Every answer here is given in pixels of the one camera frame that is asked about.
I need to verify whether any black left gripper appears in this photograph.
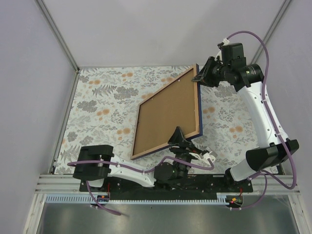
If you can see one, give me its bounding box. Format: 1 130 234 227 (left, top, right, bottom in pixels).
169 126 204 189

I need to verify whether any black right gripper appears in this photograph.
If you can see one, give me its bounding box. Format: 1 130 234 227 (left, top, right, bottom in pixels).
193 57 231 88

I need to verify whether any brown cardboard backing board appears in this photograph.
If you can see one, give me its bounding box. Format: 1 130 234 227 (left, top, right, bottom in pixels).
133 68 198 156

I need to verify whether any wooden picture frame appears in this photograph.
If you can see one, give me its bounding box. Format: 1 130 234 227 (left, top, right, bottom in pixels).
130 63 204 161

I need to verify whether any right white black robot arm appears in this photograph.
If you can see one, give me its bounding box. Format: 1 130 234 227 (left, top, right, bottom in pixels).
192 39 299 192

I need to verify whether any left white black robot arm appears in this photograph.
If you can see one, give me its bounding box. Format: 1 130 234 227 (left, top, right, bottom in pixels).
68 127 206 192

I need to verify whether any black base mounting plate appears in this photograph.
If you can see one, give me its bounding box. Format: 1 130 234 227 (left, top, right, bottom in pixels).
90 174 253 200

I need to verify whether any floral patterned table mat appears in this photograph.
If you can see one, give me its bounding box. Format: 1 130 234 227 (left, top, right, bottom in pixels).
54 66 257 175

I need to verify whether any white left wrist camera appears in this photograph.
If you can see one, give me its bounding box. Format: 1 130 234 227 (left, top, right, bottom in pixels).
190 151 217 165

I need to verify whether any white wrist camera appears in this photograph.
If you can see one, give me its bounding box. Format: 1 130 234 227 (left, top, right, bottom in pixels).
190 151 217 165
216 38 230 57

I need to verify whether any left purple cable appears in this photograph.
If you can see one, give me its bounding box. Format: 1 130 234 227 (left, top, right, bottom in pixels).
67 156 215 216

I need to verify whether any purple cable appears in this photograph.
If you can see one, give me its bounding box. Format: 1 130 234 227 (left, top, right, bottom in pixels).
67 156 215 216
225 31 298 211

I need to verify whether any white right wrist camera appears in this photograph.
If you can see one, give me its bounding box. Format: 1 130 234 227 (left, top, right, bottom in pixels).
216 38 230 57

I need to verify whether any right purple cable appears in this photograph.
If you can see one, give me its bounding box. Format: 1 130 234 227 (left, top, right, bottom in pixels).
225 31 298 211

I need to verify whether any right aluminium corner post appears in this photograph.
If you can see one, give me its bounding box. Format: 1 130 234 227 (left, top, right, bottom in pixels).
251 0 293 64

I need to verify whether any aluminium corner post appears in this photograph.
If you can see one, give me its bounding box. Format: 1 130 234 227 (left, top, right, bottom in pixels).
35 0 79 73
251 0 293 64

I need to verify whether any aluminium front rail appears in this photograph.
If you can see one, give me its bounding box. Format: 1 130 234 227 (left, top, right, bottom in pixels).
35 175 300 195

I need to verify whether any white slotted cable duct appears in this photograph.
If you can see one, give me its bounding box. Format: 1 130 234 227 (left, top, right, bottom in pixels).
45 194 229 205

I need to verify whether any left aluminium corner post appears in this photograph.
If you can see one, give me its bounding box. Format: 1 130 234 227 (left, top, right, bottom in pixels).
35 0 79 73

